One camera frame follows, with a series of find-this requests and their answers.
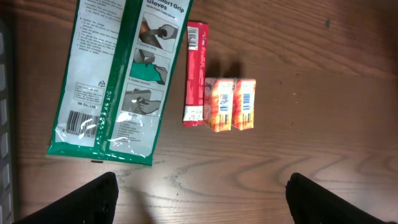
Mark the orange tissue pack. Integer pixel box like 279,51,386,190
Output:
232,78,256,131
203,78,234,133

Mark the grey plastic mesh basket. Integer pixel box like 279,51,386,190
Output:
1,21,19,224

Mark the red orange stick packet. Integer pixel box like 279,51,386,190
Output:
183,21,209,128

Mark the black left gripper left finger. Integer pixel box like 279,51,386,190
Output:
16,172,119,224

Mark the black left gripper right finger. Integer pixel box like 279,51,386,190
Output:
285,172,385,224

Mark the white green packet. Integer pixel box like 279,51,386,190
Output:
48,0,193,166

